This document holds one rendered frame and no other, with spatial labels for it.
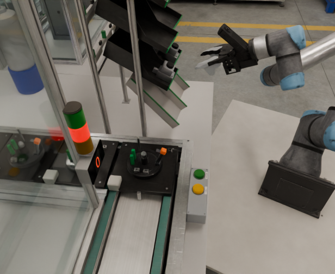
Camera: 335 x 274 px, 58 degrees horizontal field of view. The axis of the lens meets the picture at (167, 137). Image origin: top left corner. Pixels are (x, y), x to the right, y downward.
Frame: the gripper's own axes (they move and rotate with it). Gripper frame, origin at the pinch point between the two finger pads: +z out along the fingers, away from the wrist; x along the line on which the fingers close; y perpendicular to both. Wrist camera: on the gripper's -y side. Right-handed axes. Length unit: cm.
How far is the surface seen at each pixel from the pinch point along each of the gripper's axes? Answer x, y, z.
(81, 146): -51, -9, 19
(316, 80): 203, 157, -20
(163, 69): -2.8, -1.2, 14.1
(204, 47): 242, 102, 97
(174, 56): 12.4, 1.7, 15.6
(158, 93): 3.2, 12.0, 25.8
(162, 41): -1.1, -11.1, 9.7
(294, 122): 27, 60, -21
